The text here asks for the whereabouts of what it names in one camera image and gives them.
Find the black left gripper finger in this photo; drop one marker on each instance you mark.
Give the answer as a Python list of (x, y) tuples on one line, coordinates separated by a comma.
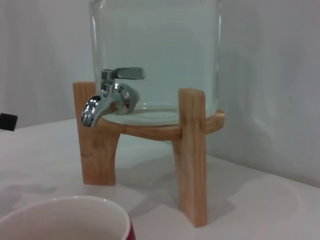
[(8, 122)]

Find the chrome faucet with lever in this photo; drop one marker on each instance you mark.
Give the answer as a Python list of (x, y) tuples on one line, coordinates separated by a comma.
[(100, 107)]

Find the red cup white inside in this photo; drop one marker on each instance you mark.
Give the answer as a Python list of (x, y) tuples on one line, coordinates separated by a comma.
[(62, 220)]

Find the glass water dispenser jar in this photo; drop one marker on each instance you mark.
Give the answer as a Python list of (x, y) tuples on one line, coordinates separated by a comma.
[(162, 50)]

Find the wooden dispenser stand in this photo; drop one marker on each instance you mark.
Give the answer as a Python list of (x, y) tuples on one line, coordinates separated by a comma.
[(192, 150)]

